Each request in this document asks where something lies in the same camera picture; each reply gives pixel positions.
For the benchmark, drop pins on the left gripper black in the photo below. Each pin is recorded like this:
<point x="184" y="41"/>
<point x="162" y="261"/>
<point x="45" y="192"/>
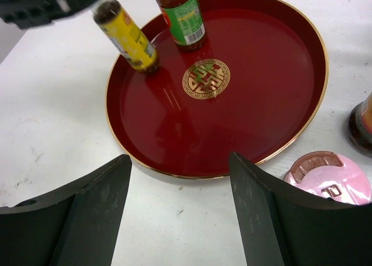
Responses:
<point x="27" y="14"/>

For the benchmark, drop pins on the red round tray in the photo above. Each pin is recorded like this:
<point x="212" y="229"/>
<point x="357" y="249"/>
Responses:
<point x="252" y="88"/>

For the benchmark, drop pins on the red lid sauce jar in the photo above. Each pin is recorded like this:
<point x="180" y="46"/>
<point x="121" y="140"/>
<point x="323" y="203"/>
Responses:
<point x="359" y="127"/>

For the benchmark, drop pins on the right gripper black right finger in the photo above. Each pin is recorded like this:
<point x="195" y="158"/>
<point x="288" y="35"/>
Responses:
<point x="284" y="225"/>

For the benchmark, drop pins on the yellow label small bottle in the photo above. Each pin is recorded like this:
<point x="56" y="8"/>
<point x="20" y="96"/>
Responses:
<point x="126" y="36"/>

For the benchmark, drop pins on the green label chili sauce bottle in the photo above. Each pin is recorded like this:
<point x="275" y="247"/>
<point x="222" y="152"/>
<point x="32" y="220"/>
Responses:
<point x="185" y="22"/>

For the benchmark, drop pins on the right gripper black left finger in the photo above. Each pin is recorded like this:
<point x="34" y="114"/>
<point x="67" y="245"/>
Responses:
<point x="76" y="224"/>

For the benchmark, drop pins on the pink lid spice shaker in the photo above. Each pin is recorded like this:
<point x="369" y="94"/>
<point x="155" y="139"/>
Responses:
<point x="330" y="175"/>

